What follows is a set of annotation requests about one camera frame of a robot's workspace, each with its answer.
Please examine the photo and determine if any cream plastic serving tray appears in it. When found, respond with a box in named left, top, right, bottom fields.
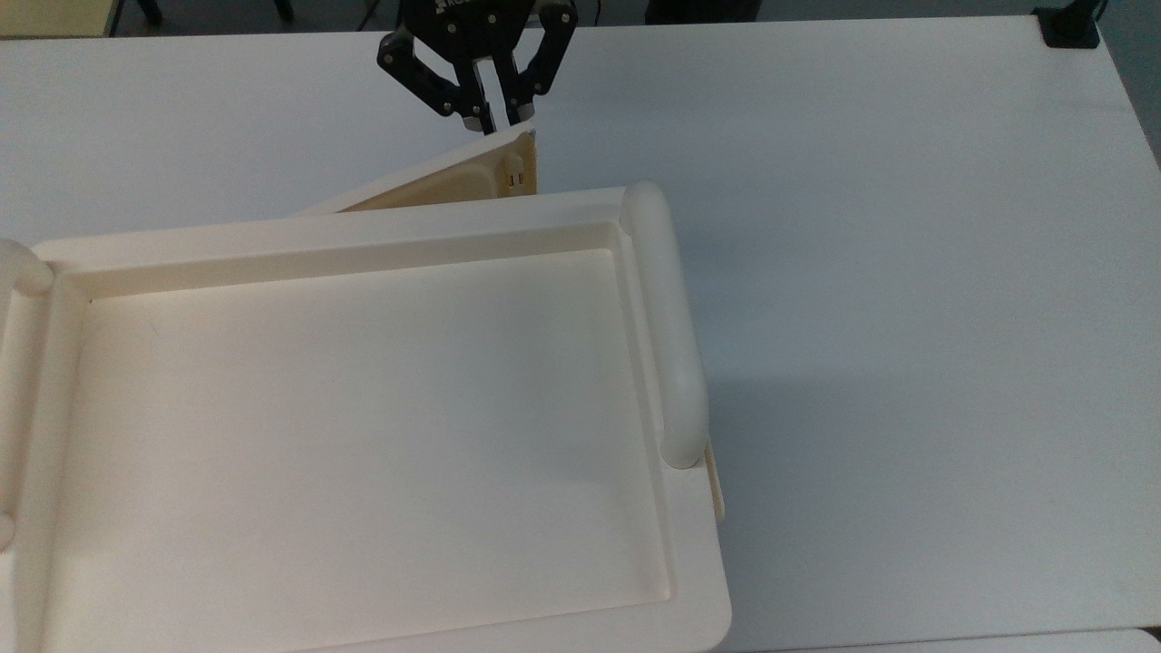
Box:
left=0, top=181, right=732, bottom=653

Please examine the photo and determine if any cream tray underneath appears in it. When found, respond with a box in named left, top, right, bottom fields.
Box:
left=295, top=127, right=539, bottom=216

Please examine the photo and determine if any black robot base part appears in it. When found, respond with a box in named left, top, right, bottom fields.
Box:
left=644, top=0, right=763, bottom=24

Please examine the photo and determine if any yellow wooden desk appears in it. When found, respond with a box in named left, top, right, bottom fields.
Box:
left=0, top=0, right=121, bottom=39

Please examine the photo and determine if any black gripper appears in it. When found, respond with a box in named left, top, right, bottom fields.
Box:
left=378, top=0, right=579, bottom=135

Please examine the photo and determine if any black table clamp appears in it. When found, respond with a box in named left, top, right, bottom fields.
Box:
left=1034, top=0, right=1104, bottom=49

